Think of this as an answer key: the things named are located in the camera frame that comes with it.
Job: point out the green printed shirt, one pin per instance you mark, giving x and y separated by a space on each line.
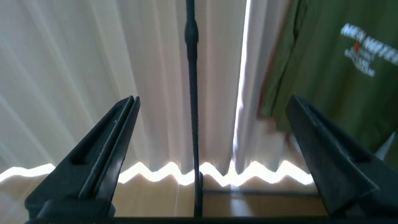
326 77

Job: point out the beige curtain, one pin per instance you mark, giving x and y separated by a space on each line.
77 62

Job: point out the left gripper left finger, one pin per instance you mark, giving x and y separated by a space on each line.
56 193

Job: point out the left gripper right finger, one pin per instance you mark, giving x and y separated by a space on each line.
342 186

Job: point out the black clothes rack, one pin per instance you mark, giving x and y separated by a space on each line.
192 93

